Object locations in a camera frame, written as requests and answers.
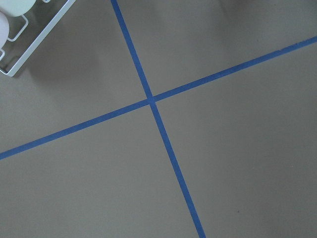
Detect white wire cup rack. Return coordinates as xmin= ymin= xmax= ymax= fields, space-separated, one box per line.
xmin=0 ymin=0 xmax=75 ymax=77

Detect white cup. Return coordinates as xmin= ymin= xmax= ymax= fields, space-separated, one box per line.
xmin=0 ymin=0 xmax=36 ymax=17

